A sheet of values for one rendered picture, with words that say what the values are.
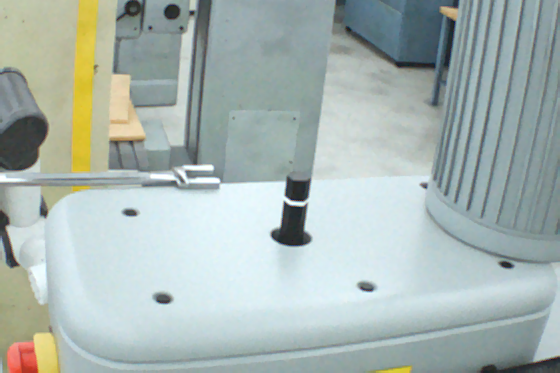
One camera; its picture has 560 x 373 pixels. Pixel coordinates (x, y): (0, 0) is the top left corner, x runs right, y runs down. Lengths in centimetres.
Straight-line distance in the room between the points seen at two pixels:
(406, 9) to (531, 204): 732
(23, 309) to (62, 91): 79
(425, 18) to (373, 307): 755
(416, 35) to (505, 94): 746
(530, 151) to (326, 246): 20
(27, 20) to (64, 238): 172
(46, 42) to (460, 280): 186
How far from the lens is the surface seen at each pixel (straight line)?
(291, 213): 73
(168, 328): 62
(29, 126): 140
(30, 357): 77
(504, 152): 75
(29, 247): 152
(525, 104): 73
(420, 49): 825
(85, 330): 63
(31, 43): 243
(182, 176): 83
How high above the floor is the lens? 225
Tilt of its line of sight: 23 degrees down
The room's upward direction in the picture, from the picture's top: 7 degrees clockwise
